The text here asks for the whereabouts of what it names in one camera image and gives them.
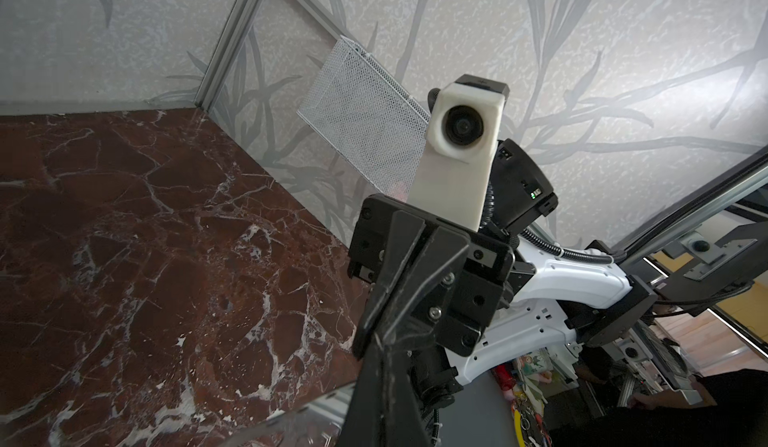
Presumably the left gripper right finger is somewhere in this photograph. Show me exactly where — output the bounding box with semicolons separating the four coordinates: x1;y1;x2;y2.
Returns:
383;344;431;447

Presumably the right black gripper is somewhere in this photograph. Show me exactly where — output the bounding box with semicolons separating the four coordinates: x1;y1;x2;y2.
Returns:
348;194;513;357

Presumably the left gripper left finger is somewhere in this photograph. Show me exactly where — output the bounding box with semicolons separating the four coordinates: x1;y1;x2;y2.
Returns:
336;340;390;447

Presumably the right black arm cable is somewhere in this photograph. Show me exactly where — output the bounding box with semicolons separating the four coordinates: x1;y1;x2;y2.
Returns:
485;182;616;265

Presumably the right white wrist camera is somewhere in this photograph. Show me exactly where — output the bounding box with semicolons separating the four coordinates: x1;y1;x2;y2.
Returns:
407;74;510;231

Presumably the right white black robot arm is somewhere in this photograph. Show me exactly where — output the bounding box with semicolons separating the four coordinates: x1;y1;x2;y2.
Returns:
348;140;656;409

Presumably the white wire mesh basket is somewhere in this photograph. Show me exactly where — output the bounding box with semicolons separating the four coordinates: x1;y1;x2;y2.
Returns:
297;36;430;201

